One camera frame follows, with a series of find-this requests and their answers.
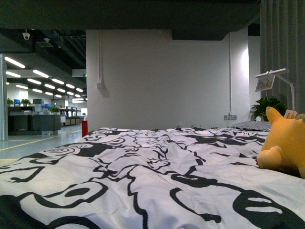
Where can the white ceiling security camera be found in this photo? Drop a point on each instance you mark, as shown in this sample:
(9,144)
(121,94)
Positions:
(26,35)

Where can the striped grey pillow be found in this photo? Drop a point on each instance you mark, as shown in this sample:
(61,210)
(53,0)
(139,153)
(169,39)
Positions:
(253,126)

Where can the small framed picture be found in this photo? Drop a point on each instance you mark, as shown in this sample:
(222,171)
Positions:
(265,83)

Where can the green potted plant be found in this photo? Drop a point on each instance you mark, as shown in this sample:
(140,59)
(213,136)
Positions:
(259,109)

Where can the red fire extinguisher box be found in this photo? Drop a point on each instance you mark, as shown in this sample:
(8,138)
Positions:
(84,128)

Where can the yellow plush toy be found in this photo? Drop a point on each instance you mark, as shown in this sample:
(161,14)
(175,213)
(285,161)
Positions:
(284,147)

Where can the dark office counter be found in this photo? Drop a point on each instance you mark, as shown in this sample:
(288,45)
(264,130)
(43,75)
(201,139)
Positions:
(33,124)

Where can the white desk lamp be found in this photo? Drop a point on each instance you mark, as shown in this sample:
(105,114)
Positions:
(278,73)

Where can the black and white bedsheet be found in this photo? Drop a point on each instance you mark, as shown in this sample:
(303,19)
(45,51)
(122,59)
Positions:
(141,179)

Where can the grey curtain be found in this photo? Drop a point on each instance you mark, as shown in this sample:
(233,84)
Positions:
(282,42)

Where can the grey wall power outlet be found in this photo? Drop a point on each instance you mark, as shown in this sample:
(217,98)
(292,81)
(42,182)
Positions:
(230,117)

